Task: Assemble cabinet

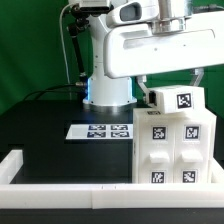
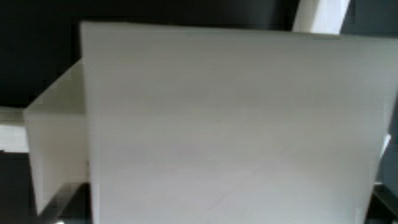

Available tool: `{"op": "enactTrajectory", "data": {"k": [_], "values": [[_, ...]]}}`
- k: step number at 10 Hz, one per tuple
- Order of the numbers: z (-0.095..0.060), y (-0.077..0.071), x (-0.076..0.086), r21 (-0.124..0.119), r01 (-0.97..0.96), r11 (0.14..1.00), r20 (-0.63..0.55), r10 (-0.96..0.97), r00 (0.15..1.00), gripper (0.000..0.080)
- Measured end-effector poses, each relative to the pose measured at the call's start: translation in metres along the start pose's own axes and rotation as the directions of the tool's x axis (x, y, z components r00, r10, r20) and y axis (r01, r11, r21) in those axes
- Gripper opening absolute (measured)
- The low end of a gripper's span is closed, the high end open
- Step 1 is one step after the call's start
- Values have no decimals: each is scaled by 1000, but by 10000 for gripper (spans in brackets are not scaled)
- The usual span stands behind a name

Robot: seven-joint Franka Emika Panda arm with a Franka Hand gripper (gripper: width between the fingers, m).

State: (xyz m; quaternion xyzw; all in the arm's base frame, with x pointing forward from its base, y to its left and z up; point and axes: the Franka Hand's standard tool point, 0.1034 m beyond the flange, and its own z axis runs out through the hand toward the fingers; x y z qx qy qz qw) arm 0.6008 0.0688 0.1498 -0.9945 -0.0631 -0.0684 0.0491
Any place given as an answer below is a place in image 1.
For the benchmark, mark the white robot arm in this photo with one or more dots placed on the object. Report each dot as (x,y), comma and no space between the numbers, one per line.
(163,16)

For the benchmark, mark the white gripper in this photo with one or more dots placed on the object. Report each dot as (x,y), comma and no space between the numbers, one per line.
(134,50)

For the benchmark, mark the white U-shaped obstacle fence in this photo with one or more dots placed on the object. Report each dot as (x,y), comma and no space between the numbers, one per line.
(103,196)

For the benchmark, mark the white base tag plate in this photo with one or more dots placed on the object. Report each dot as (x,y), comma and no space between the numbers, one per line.
(100,131)

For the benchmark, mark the white cabinet body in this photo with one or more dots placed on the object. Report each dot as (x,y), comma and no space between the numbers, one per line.
(173,117)

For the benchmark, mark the white cabinet top box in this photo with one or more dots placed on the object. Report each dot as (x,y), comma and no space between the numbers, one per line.
(177,98)

